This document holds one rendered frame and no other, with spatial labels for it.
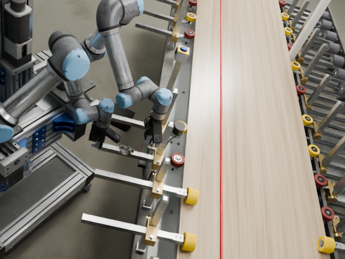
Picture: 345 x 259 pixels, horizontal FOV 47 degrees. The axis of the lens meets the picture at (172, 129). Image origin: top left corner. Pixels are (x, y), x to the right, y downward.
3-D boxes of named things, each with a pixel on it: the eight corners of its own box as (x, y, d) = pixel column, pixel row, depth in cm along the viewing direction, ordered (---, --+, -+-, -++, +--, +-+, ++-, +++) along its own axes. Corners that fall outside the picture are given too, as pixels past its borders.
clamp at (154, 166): (151, 168, 219) (153, 163, 215) (153, 150, 228) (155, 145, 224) (160, 171, 219) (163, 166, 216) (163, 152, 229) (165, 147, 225)
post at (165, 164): (140, 213, 219) (163, 161, 185) (141, 207, 221) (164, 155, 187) (147, 214, 219) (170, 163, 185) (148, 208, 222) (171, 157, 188)
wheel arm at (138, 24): (134, 28, 303) (135, 22, 300) (135, 25, 305) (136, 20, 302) (189, 43, 309) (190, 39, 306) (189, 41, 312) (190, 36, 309)
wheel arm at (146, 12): (138, 13, 322) (139, 8, 319) (139, 11, 324) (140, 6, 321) (189, 29, 328) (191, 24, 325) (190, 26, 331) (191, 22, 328)
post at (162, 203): (136, 251, 198) (160, 200, 164) (137, 244, 200) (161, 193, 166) (142, 252, 198) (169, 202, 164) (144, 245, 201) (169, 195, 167)
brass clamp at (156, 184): (148, 197, 194) (151, 191, 191) (151, 174, 203) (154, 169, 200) (160, 200, 195) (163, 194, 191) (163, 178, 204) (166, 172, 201)
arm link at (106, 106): (95, 98, 191) (111, 95, 196) (92, 114, 199) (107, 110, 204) (102, 110, 188) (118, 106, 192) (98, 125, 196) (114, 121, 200)
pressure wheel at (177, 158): (165, 173, 222) (170, 161, 214) (166, 162, 228) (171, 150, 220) (178, 177, 223) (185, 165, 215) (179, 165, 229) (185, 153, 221)
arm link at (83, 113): (69, 112, 194) (89, 107, 200) (78, 128, 189) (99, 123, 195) (70, 100, 188) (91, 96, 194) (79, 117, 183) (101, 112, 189)
